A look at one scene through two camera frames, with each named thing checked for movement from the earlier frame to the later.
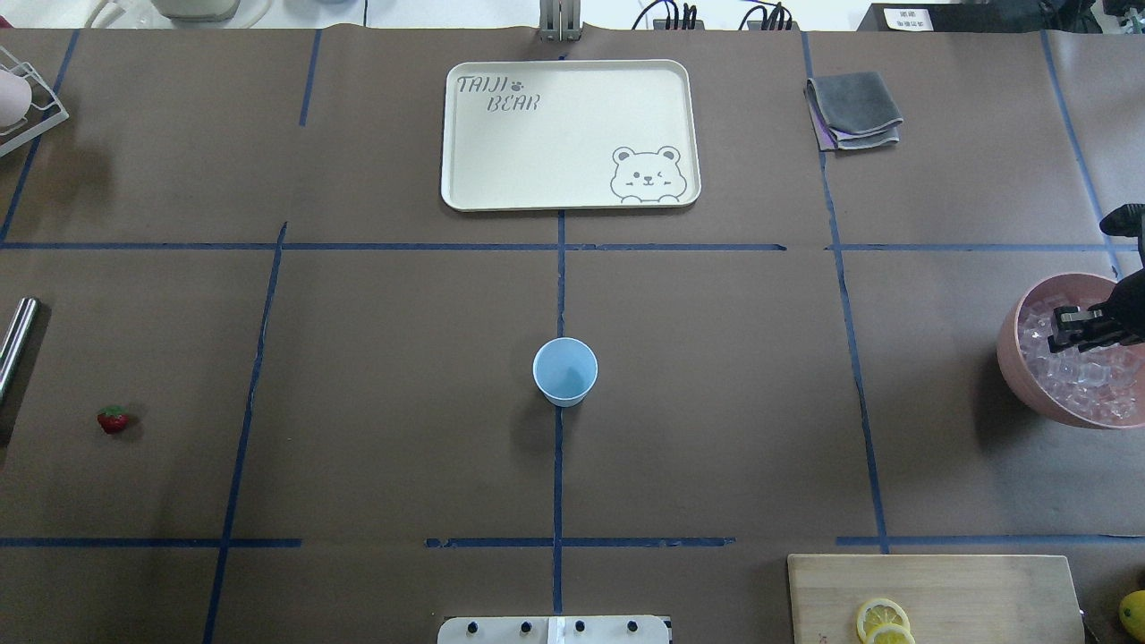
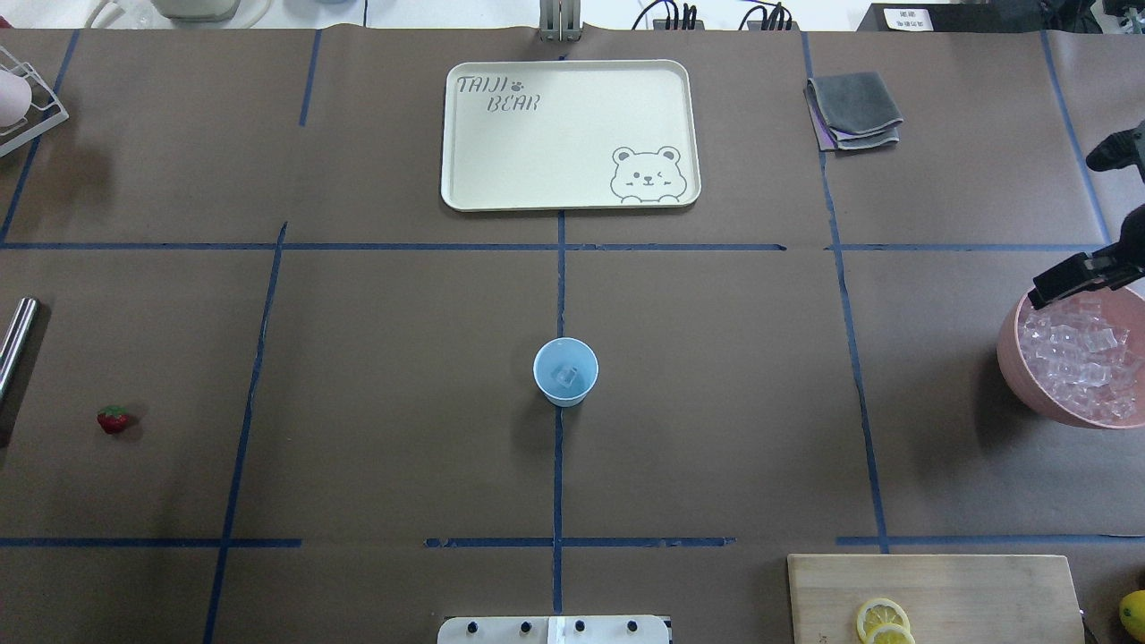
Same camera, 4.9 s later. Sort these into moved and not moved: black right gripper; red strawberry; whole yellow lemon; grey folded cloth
Moved: black right gripper
Not moved: red strawberry; whole yellow lemon; grey folded cloth
